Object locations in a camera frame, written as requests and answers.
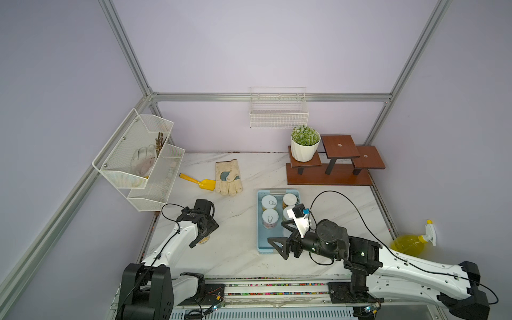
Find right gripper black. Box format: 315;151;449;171
269;218;340;259

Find green label can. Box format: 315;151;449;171
283;206;294;221

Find light blue plastic basket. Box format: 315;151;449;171
255;189;301;254

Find white lid can orange label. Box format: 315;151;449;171
283;193;298;209

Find can with yellow label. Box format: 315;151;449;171
261;195;277;211

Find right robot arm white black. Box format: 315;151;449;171
267;203;499;319

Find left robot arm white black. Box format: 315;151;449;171
115;199;219;319

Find yellow plastic scoop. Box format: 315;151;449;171
179;173;216;191

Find beige work gloves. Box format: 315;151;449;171
215;159;243;196

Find brown wooden tiered stand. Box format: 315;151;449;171
286;135;386;186

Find white mesh two-tier rack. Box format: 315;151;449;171
92;109;185;212

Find white pot green succulent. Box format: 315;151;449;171
291;126;321;162

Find yellow spray bottle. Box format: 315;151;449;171
391;220;437;257

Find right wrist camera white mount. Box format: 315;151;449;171
293;203;311;238

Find aluminium front rail frame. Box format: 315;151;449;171
105;275;449;320

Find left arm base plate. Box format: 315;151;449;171
189;283;226;306

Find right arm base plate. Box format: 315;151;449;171
327;281;384;304

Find white wire wall basket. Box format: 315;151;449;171
249;87;309;129

